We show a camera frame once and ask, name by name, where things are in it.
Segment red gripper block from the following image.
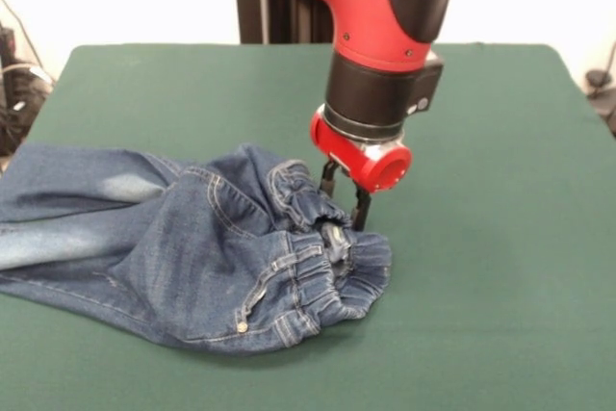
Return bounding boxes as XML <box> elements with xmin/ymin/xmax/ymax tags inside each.
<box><xmin>309</xmin><ymin>103</ymin><xmax>414</xmax><ymax>232</ymax></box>

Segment black cable bundle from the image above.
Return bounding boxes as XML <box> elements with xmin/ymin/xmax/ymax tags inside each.
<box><xmin>0</xmin><ymin>25</ymin><xmax>55</xmax><ymax>158</ymax></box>

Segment black cable with plug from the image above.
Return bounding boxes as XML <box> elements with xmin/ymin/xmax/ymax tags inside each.
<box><xmin>584</xmin><ymin>39</ymin><xmax>616</xmax><ymax>138</ymax></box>

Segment blue denim jeans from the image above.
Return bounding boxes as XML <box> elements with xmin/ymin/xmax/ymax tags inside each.
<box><xmin>0</xmin><ymin>141</ymin><xmax>394</xmax><ymax>359</ymax></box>

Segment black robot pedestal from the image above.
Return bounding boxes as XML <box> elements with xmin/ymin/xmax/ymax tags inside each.
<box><xmin>225</xmin><ymin>0</ymin><xmax>336</xmax><ymax>45</ymax></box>

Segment dark green table cloth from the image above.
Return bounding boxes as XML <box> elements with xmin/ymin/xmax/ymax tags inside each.
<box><xmin>0</xmin><ymin>43</ymin><xmax>616</xmax><ymax>411</ymax></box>

